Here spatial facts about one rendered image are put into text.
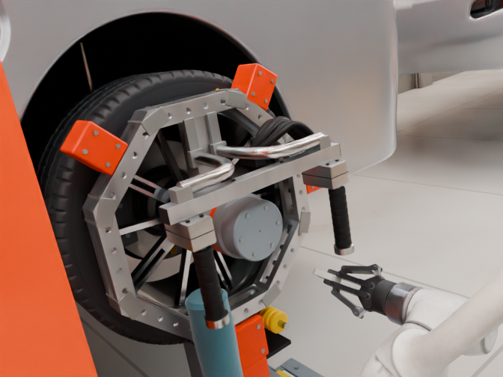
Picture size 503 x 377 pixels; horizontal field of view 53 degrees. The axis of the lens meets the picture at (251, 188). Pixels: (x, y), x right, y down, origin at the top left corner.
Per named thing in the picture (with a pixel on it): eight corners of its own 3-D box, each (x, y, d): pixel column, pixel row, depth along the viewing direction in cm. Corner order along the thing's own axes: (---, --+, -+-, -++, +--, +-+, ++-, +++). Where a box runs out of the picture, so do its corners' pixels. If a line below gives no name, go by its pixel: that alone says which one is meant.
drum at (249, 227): (233, 230, 125) (222, 176, 121) (291, 249, 109) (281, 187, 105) (184, 251, 117) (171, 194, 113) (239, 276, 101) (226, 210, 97)
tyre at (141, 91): (45, 45, 117) (10, 325, 120) (81, 34, 98) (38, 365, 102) (264, 100, 158) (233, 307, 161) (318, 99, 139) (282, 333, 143)
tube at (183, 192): (203, 164, 110) (193, 117, 107) (258, 174, 95) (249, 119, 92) (129, 190, 100) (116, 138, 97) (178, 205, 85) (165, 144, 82)
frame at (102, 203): (303, 271, 142) (273, 75, 126) (320, 277, 137) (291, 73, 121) (126, 369, 112) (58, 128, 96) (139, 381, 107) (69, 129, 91)
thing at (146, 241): (225, 216, 151) (183, 118, 137) (241, 221, 144) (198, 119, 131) (137, 280, 135) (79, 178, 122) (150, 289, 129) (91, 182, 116)
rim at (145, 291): (75, 86, 122) (48, 291, 125) (113, 83, 104) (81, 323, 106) (241, 120, 153) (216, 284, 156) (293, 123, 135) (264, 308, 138)
